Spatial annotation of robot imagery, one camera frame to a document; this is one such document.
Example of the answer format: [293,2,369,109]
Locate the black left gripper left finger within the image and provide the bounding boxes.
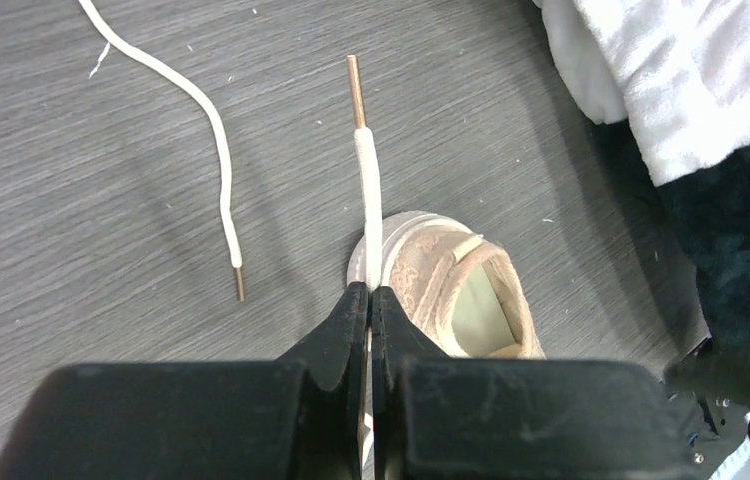
[0,283,369,479]

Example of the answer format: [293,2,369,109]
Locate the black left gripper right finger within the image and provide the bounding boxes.
[370,287,695,479]

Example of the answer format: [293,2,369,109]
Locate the black white checkered pillow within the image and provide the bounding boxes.
[538,1,750,345]

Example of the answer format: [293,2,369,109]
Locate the beige sneaker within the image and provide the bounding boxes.
[76,0,246,303]
[346,55,545,359]

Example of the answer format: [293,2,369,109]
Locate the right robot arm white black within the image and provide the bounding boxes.
[664,338,750,479]

